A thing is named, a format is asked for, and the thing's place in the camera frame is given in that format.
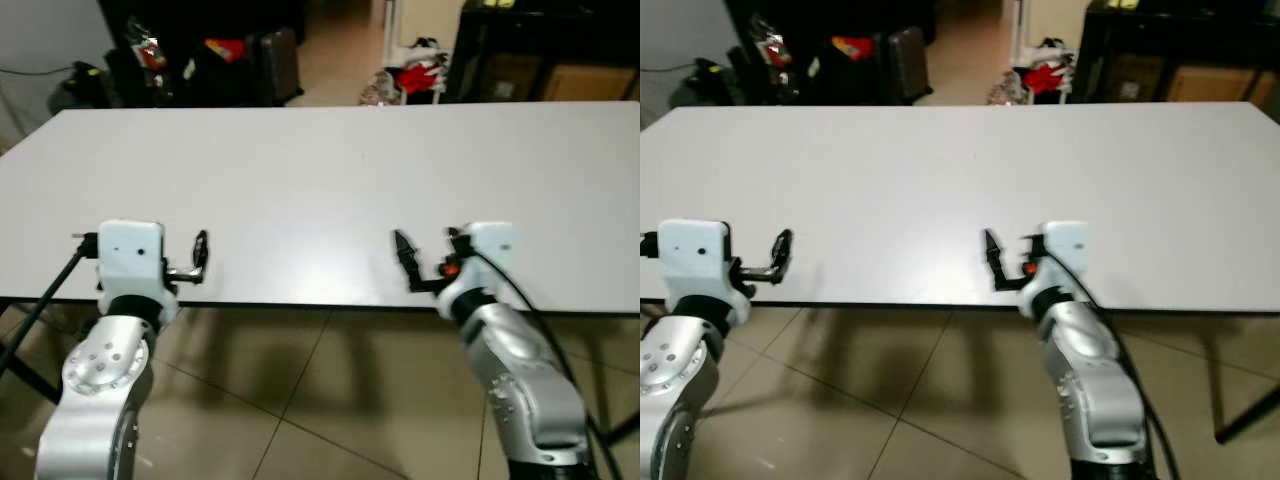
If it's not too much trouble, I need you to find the red bag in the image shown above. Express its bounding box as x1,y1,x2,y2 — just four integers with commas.
393,58,448,97
1018,58,1073,97

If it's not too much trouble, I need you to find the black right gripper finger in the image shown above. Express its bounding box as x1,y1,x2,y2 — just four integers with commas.
394,229,442,294
984,229,1027,293

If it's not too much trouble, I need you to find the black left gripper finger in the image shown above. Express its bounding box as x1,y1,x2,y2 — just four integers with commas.
186,229,211,286
765,229,794,284

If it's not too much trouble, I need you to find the black bag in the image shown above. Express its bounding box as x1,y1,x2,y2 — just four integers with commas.
58,62,123,110
688,60,747,107

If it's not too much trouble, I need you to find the black cluttered shelf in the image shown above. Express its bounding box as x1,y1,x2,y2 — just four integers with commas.
724,0,936,106
98,0,307,108

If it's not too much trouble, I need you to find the black table leg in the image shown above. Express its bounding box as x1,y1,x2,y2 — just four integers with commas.
603,410,641,447
1214,394,1280,446
0,340,61,403

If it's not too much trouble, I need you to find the brown cardboard box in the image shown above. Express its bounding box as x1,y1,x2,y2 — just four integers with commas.
541,65,638,103
1165,66,1257,103

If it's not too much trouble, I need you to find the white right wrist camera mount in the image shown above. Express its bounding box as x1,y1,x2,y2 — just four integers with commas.
455,221,520,301
1040,221,1092,293

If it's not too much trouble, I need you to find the black suitcase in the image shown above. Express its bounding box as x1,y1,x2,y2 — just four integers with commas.
885,26,934,104
255,28,305,106

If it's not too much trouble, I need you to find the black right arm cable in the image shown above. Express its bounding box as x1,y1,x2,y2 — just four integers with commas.
1040,250,1183,480
468,248,623,480

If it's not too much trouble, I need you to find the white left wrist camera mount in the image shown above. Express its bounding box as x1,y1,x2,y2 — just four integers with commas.
657,219,749,319
97,220,179,319

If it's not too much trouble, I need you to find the black cabinet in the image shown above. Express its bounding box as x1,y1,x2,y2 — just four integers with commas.
1074,0,1280,104
444,0,641,104

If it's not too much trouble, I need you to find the white upright frame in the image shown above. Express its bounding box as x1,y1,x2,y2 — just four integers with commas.
382,0,403,73
1009,0,1031,73

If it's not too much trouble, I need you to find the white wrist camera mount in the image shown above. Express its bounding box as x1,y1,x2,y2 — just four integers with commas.
1040,221,1092,293
97,220,179,319
657,219,749,319
455,221,520,301

